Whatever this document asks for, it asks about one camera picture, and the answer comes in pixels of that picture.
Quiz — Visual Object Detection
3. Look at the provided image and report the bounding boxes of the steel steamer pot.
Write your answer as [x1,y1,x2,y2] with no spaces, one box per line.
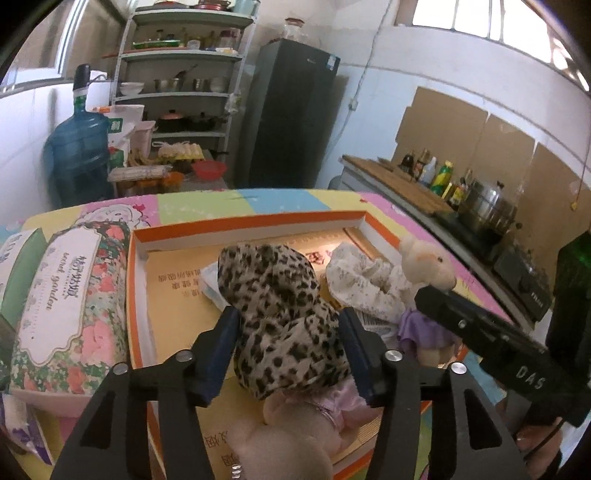
[459,181,518,236]

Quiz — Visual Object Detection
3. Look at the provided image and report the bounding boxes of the person's right hand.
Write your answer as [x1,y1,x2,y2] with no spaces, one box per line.
[512,422,565,480]

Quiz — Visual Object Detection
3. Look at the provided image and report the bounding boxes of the white floral cloth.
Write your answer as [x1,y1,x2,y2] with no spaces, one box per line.
[325,242,416,321]

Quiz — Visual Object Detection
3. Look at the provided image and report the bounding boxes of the black wok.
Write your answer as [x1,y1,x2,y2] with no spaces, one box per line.
[187,112,227,132]

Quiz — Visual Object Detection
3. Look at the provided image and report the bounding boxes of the floral tissue pack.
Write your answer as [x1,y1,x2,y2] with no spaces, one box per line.
[9,220,132,407]

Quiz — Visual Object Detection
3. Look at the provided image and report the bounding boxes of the small high window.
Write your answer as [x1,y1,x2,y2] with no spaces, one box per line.
[392,0,591,88]

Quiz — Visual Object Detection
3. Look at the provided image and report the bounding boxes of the red plastic basket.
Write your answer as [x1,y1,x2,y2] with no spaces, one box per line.
[192,159,228,181]

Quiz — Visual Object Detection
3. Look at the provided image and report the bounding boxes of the leopard print cloth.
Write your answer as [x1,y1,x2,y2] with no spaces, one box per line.
[217,243,352,401]

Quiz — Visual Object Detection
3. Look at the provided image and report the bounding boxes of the orange cardboard box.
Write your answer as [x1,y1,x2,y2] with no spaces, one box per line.
[126,210,467,480]

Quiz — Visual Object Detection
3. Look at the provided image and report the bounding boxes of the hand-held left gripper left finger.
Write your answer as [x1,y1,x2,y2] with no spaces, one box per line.
[48,305,243,480]

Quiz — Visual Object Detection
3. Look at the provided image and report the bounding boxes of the dark grey fridge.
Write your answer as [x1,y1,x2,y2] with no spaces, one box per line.
[238,38,341,189]

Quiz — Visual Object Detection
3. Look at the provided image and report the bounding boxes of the black induction cooker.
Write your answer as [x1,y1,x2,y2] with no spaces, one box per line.
[436,212,504,259]

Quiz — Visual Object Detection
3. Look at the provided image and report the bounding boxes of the red cooking pot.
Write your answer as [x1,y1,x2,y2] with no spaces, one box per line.
[157,109,187,132]

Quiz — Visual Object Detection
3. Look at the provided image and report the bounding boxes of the plush toy purple dress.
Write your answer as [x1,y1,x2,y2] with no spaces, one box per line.
[397,235,462,370]

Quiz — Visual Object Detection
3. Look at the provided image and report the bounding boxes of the row of seasoning jars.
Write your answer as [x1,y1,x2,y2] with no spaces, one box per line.
[152,28,218,49]

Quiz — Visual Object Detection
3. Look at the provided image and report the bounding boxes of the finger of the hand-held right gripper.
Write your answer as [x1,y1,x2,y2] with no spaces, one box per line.
[414,285,548,358]

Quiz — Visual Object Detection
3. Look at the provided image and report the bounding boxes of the bunch of bananas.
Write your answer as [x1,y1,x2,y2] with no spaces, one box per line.
[127,148,158,168]

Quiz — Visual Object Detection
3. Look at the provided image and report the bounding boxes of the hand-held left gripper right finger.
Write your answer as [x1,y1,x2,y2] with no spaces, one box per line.
[338,306,532,480]

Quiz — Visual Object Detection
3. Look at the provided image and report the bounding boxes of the white metal shelf rack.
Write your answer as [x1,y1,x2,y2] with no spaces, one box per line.
[111,7,257,164]

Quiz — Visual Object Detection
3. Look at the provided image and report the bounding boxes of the egg tray in bag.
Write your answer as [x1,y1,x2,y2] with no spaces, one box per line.
[158,141,204,163]

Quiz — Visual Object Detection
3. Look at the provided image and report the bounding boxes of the pink plastic bin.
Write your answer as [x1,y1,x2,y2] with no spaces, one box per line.
[131,121,157,158]

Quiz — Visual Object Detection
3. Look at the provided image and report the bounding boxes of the black white water pump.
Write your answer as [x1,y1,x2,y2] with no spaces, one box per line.
[73,64,109,112]

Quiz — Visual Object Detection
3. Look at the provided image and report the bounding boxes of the grey gas stove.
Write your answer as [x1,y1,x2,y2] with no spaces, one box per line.
[493,244,555,324]

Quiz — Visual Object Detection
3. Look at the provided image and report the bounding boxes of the sliding aluminium window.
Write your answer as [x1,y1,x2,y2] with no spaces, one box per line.
[0,0,130,90]

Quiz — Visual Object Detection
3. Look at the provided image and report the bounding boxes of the grey kitchen counter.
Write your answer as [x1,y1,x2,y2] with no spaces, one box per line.
[339,161,555,324]

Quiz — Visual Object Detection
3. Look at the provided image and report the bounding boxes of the plush toy pink dress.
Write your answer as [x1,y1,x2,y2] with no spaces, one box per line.
[226,378,384,480]

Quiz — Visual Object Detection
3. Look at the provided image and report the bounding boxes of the white purple print packet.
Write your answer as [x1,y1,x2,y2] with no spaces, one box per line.
[0,392,54,467]

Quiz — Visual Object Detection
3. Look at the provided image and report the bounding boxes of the green yellow bottle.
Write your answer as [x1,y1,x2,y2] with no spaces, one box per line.
[431,161,454,199]

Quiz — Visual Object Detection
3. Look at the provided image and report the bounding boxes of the white flour sack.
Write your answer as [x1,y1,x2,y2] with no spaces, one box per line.
[90,104,146,169]

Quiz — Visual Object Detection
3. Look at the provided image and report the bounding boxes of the cartoon printed blanket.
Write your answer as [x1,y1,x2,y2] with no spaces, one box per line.
[0,187,513,480]

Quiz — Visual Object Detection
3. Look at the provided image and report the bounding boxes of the clear box of oranges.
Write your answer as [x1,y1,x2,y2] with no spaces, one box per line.
[107,165,185,195]

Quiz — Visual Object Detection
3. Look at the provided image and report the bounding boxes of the blue water jug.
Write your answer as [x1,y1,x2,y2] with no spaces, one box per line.
[44,108,114,208]

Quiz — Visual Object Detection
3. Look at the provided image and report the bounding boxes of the green face mask box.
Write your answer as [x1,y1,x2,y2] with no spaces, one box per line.
[0,228,49,324]

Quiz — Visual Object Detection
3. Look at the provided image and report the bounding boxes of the cardboard wall sheet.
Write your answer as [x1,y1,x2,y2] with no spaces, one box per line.
[471,113,536,195]
[517,141,591,273]
[394,85,489,162]

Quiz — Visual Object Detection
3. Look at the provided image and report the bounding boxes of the wooden chopping board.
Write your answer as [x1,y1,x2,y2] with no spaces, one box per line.
[342,154,455,217]

